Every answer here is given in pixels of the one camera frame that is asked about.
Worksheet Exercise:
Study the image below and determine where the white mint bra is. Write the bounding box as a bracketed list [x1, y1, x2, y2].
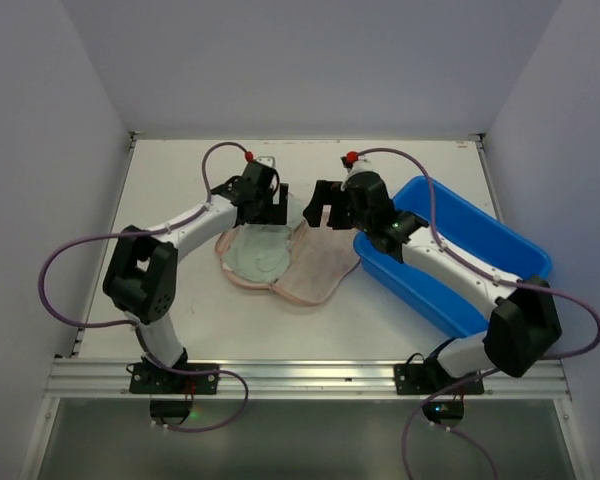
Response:
[220, 194, 303, 284]

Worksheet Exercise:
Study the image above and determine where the floral mesh laundry bag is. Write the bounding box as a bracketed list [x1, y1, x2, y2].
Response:
[215, 216, 359, 306]

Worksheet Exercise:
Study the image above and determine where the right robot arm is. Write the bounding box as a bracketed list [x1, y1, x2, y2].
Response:
[303, 170, 562, 390]

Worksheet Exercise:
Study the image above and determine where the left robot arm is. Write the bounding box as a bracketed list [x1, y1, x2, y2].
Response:
[103, 161, 288, 371]

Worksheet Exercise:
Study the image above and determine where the blue plastic bin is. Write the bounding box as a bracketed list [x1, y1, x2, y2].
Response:
[353, 175, 553, 339]

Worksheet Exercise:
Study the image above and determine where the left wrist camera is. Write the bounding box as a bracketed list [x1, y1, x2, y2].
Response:
[243, 150, 276, 176]

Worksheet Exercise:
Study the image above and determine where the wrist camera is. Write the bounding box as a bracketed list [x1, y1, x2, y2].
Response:
[243, 150, 276, 176]
[340, 151, 374, 182]

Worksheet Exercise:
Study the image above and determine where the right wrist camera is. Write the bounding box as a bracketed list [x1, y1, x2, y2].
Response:
[340, 151, 374, 182]

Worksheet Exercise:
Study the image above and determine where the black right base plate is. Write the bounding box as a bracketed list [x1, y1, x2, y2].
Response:
[393, 353, 458, 395]

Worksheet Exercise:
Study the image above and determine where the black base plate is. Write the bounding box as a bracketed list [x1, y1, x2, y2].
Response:
[393, 353, 458, 395]
[127, 361, 219, 395]

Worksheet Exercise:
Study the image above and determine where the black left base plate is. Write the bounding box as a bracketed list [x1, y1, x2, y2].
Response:
[127, 361, 219, 395]

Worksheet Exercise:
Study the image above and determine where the aluminium front rail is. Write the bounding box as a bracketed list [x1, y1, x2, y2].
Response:
[44, 358, 570, 400]

